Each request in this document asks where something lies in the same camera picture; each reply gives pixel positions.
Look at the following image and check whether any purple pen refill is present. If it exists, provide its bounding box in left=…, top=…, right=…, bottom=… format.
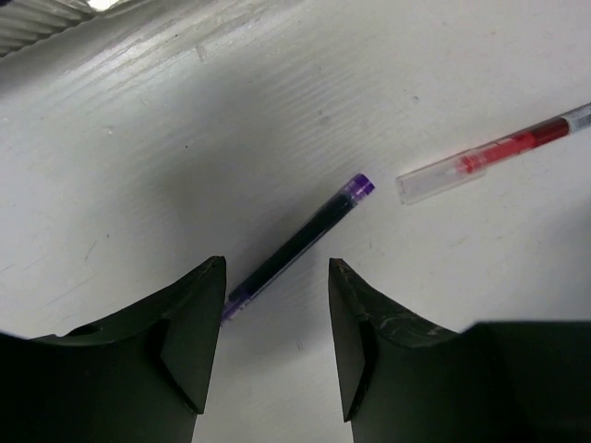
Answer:
left=222, top=174, right=375, bottom=324

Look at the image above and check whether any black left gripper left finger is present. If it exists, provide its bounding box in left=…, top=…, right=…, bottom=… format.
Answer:
left=1, top=256, right=226, bottom=442

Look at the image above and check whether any red clear pen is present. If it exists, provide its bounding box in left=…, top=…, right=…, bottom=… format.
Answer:
left=396, top=104, right=590, bottom=205

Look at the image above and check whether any clear acrylic drawer organizer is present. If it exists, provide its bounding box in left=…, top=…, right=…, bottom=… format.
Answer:
left=0, top=0, right=123, bottom=57

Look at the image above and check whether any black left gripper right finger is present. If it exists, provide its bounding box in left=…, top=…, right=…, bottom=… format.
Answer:
left=328, top=258, right=590, bottom=442

